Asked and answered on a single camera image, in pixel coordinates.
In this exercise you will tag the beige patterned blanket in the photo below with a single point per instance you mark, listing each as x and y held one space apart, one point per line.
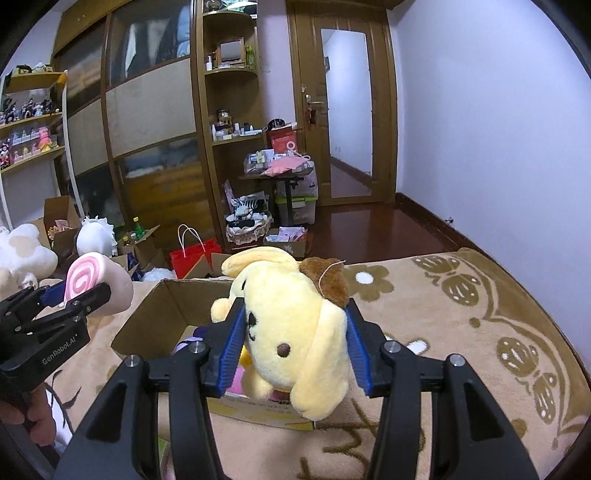
461 323

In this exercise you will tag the green glass bottle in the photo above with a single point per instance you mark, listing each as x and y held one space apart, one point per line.
137 227

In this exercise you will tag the small dark side table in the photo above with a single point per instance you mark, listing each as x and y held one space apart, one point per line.
288 194

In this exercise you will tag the white fluffy plush toy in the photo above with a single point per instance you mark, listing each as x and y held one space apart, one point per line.
23 254

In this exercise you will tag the tall brown cardboard box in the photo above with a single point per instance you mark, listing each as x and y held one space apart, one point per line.
57 212

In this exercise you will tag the cardboard box with bottles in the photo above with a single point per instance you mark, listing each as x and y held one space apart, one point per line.
141 251

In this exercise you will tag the wooden wall shelf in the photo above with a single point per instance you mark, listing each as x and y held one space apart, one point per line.
34 120

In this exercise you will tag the yellow dog plush toy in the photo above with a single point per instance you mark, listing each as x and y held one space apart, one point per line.
286 314

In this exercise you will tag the pink swirl plush toy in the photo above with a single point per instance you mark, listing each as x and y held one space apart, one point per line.
83 277

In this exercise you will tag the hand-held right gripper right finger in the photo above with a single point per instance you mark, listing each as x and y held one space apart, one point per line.
358 355

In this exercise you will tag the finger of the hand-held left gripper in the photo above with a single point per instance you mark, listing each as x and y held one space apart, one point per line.
87 300
51 293

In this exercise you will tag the pink plush figure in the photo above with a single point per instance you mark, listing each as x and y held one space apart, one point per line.
45 141

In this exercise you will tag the clear plastic storage bin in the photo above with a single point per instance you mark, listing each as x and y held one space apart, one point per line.
302 210

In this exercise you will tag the striped black white cloth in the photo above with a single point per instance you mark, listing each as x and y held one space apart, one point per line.
249 207

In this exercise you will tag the brown wooden wardrobe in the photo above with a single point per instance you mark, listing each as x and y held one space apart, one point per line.
147 110

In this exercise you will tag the red gift box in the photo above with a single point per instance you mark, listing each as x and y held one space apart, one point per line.
281 138

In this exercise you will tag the row of small figurines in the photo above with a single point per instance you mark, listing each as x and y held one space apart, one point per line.
27 110

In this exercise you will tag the white round plush toy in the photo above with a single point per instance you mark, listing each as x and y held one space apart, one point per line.
94 240

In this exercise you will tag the wooden corner shelf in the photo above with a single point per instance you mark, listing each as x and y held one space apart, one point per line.
231 87

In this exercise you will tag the person's left hand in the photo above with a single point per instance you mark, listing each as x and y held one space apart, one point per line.
32 417

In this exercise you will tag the red paper bag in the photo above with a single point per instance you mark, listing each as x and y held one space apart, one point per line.
191 258

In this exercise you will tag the wooden door with mirror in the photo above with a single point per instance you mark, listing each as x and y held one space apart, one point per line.
309 55

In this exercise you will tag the small shallow cardboard box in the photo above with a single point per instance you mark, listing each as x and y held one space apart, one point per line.
286 244

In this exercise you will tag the pink paper pile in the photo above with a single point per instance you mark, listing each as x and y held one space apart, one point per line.
286 165

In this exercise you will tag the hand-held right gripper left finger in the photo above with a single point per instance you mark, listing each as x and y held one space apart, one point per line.
233 350

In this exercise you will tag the wicker basket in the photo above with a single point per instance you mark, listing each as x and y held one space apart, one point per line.
247 235

